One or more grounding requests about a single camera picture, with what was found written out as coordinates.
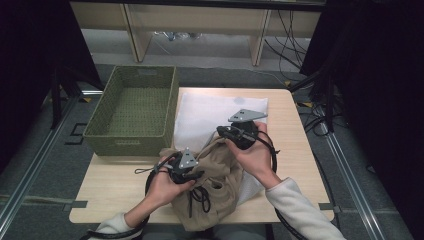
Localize grey gripper wrist strap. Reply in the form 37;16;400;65
134;163;165;175

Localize person's right hand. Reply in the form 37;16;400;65
224;121;283;189

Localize grey tape strip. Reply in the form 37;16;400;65
318;202;342;214
62;199;89;210

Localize black metal stand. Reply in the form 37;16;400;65
288;64;338;134
49;64;105;130

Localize white mesh laundry bag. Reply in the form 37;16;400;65
173;92;269;206

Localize metal floor rail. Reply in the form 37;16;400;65
319;121;388;240
0;89;104;231

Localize green woven basket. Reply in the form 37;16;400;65
82;65;180;158

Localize beige pants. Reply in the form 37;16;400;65
159;134;246;232

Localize black curtain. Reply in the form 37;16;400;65
299;0;424;240
0;0;105;171

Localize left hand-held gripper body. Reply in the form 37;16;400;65
163;147;201;185

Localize hanging black cables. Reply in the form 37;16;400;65
264;9;313;73

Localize black floor cables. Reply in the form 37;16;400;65
297;101;334;138

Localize person's left hand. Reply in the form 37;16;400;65
144;156;198;209

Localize light wooden shelf unit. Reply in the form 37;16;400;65
69;1;326;67

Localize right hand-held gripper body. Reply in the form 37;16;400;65
227;108;269;151

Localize person's lap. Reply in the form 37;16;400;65
143;223;269;240

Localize clear plastic bag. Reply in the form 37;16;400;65
154;30;203;42

